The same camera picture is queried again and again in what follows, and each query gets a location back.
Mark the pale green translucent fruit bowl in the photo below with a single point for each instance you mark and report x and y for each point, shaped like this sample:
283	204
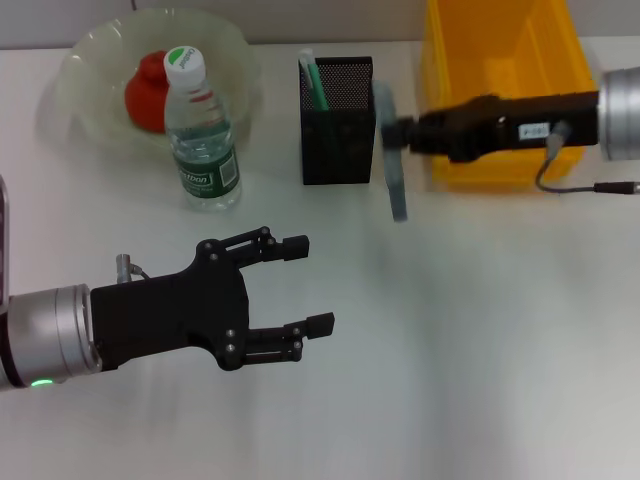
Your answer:
90	60

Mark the yellow plastic bin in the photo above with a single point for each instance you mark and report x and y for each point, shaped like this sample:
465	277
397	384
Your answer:
500	50

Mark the clear green-label water bottle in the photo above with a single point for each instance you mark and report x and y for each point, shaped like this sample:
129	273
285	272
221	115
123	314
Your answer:
205	150

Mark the red-orange toy orange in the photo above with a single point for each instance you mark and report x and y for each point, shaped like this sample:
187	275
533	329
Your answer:
145	100

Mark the grey marker pen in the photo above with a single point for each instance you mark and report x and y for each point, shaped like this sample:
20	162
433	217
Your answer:
395	180

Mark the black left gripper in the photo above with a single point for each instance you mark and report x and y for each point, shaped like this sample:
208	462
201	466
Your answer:
165	315

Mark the black mesh pen holder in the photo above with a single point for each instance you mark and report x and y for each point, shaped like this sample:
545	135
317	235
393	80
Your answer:
335	150

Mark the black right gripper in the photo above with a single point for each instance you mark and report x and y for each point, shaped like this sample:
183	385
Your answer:
500	125

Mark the mint green utility knife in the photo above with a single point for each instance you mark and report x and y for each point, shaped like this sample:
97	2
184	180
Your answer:
315	80

